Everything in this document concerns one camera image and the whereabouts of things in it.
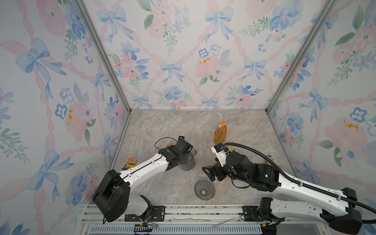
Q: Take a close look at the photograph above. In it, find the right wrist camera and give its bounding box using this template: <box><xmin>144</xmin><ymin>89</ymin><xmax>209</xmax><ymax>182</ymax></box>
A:
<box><xmin>211</xmin><ymin>143</ymin><xmax>231</xmax><ymax>167</ymax></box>

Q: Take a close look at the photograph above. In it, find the small orange yellow toy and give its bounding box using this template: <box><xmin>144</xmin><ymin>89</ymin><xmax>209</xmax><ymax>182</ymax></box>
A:
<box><xmin>121</xmin><ymin>158</ymin><xmax>137</xmax><ymax>170</ymax></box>

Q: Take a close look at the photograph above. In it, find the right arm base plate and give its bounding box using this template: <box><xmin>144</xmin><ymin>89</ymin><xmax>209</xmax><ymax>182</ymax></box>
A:
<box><xmin>241</xmin><ymin>206</ymin><xmax>263</xmax><ymax>222</ymax></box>

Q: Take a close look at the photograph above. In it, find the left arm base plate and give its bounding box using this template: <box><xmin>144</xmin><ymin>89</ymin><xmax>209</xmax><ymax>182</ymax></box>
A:
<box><xmin>124</xmin><ymin>206</ymin><xmax>166</xmax><ymax>222</ymax></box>

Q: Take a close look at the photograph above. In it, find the clear grey glass pitcher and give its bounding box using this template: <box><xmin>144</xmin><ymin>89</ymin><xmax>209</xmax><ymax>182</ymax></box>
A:
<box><xmin>179</xmin><ymin>150</ymin><xmax>197</xmax><ymax>171</ymax></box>

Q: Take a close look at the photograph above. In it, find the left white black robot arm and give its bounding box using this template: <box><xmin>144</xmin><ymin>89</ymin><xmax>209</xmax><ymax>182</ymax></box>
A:
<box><xmin>92</xmin><ymin>136</ymin><xmax>193</xmax><ymax>224</ymax></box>

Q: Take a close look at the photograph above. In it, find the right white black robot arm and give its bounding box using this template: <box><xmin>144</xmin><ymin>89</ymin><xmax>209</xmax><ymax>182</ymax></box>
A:
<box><xmin>202</xmin><ymin>151</ymin><xmax>363</xmax><ymax>235</ymax></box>

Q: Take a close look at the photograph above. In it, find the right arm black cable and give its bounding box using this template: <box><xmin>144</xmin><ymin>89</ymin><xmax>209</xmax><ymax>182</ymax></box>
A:
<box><xmin>223</xmin><ymin>142</ymin><xmax>376</xmax><ymax>224</ymax></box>

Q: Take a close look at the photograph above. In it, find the orange coffee filter packet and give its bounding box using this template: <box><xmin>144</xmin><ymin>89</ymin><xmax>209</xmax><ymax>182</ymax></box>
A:
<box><xmin>214</xmin><ymin>123</ymin><xmax>228</xmax><ymax>145</ymax></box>

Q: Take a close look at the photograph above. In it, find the clear grey glass dripper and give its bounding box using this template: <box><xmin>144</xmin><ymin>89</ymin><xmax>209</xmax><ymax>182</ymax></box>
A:
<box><xmin>194</xmin><ymin>179</ymin><xmax>215</xmax><ymax>201</ymax></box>

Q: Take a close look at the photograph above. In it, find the small ice cream cone toy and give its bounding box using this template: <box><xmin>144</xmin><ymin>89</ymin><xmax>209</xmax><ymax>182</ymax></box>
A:
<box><xmin>266</xmin><ymin>155</ymin><xmax>274</xmax><ymax>165</ymax></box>

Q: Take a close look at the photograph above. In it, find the aluminium frame rail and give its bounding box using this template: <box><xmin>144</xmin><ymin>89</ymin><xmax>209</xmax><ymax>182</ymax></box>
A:
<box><xmin>76</xmin><ymin>204</ymin><xmax>332</xmax><ymax>235</ymax></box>

